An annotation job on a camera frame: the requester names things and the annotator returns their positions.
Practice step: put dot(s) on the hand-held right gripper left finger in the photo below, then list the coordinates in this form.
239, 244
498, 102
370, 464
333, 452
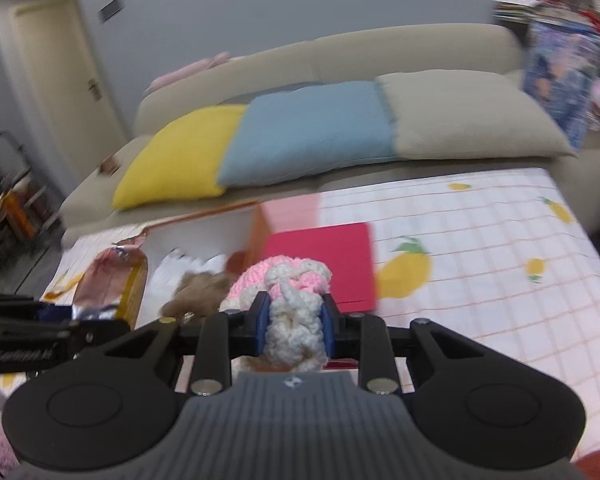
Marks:
262, 322

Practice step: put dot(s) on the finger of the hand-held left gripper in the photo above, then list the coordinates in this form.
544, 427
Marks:
55, 313
100, 332

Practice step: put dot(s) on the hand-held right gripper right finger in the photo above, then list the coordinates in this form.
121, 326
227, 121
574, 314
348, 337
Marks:
329, 325

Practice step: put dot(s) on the pink white beige crochet toy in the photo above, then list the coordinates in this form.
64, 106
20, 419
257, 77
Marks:
292, 320

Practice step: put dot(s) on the foil snack packet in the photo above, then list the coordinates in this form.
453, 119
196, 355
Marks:
110, 280

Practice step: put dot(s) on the brown plush toy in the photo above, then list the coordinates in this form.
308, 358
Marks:
200, 290

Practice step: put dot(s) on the orange cardboard box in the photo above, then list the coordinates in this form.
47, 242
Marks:
200, 235

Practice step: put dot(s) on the pink rectangular box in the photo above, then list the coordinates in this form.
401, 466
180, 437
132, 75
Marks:
340, 250

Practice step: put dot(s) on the pink paper sheet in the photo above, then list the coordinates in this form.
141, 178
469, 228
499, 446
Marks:
292, 212

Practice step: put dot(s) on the metal folding rack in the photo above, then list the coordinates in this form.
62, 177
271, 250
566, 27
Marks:
15, 200

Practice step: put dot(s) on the checked lemon print tablecloth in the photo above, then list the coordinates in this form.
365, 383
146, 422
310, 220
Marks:
480, 260

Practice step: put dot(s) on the yellow pillow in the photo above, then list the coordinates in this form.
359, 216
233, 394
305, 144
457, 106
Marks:
180, 160

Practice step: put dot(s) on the blue pillow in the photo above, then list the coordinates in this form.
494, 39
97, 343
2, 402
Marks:
305, 130

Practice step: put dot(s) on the cream door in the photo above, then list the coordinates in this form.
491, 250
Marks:
55, 85

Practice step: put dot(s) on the beige pillow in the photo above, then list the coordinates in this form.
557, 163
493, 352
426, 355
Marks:
470, 115

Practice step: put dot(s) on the beige fabric sofa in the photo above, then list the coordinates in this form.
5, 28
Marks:
405, 45

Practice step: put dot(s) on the stack of books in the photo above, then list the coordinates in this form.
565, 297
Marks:
520, 7

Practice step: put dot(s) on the wall light switch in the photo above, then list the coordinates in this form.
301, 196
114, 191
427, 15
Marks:
111, 9

